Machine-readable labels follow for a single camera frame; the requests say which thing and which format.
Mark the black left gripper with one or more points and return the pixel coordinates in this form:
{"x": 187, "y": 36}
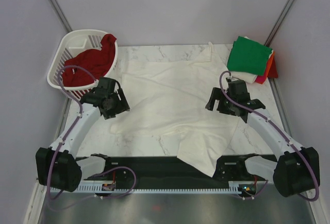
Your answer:
{"x": 122, "y": 106}

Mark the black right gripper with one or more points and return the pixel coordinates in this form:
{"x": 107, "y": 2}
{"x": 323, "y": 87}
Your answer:
{"x": 217, "y": 94}

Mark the white Coca-Cola t-shirt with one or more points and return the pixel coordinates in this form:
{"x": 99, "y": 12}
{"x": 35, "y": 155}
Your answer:
{"x": 171, "y": 97}

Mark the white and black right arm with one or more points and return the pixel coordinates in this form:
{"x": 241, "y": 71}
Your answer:
{"x": 296, "y": 168}

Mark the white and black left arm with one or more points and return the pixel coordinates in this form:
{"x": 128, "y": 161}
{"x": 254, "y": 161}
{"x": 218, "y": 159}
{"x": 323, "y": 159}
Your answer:
{"x": 57, "y": 166}

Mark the red t-shirt in basket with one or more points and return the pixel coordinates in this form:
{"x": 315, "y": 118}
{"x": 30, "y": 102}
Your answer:
{"x": 90, "y": 64}

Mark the pink folded t-shirt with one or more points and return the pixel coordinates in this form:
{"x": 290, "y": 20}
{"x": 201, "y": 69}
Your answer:
{"x": 261, "y": 79}

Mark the green folded t-shirt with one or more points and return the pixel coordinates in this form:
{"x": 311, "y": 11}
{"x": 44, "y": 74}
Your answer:
{"x": 248, "y": 56}

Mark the dark red folded t-shirt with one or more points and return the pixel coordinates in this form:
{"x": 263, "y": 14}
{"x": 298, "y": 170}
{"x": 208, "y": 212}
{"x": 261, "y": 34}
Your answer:
{"x": 273, "y": 69}

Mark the white plastic laundry basket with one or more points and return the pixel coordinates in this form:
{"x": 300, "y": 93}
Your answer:
{"x": 71, "y": 45}

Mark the orange folded t-shirt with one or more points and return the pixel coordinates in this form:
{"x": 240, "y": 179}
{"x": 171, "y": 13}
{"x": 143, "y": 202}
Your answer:
{"x": 268, "y": 65}

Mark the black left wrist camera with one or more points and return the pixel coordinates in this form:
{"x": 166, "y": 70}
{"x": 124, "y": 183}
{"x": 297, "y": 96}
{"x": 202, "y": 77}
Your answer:
{"x": 108, "y": 85}

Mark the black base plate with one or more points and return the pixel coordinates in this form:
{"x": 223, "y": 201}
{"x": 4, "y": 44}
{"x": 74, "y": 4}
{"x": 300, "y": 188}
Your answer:
{"x": 170, "y": 172}

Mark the white slotted cable duct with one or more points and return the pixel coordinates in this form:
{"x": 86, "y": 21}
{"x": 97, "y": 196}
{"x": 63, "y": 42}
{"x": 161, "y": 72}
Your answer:
{"x": 101, "y": 188}

